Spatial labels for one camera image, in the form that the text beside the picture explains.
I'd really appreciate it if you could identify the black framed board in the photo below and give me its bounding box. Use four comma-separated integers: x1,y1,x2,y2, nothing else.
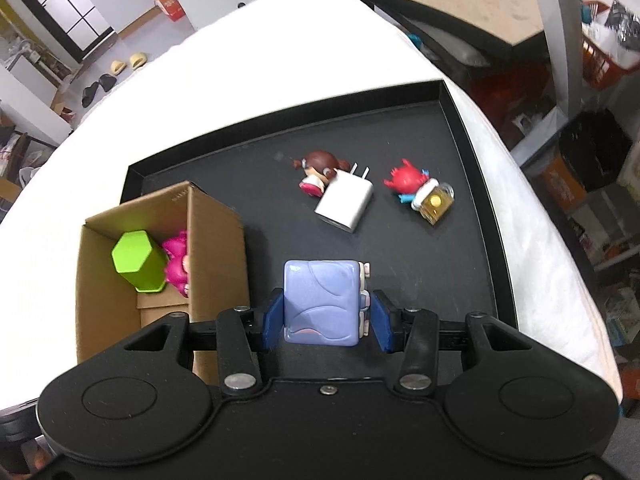
352,0,546,61

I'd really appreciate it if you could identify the red basket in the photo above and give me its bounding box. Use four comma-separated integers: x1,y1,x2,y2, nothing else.
581,35,640,87

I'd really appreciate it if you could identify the green hexagonal block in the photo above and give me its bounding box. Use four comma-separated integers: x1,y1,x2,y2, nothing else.
111,230,169,293

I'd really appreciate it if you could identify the purple cube toy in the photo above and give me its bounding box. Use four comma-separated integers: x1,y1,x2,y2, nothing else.
283,259,372,347

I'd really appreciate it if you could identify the brown-haired girl figurine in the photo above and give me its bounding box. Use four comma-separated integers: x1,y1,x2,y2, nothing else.
294,150,351,198

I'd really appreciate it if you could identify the black trash bin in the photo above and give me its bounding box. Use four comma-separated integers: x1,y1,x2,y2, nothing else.
559,109,633,192

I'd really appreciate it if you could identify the desk with white legs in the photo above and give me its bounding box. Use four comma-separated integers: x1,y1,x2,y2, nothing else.
527,0,588,116

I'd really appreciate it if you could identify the brown cardboard box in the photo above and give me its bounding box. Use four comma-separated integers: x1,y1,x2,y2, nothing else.
75,180,251,381

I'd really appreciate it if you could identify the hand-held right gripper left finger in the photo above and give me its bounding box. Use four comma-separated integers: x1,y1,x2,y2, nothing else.
107,287,286,396

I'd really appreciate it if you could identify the orange cardboard box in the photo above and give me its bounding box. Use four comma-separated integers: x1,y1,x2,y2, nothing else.
154,0,185,22

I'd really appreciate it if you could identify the pink bear figurine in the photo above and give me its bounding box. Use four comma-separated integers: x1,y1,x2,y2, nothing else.
161,230,191,300

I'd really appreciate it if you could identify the black tray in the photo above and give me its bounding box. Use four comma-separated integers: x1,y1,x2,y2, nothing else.
119,79,517,378

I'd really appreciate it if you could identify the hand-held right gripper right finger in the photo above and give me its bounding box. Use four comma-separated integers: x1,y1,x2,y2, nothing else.
372,290,551,396

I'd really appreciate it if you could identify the black-framed glass door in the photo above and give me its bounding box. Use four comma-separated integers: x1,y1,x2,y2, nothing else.
5,0,118,61

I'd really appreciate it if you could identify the white plug charger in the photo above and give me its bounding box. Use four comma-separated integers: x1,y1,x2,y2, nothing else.
314,161,375,235

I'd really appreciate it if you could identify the red figurine with gold mug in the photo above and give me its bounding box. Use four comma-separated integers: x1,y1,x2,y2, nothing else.
383,158,456,225

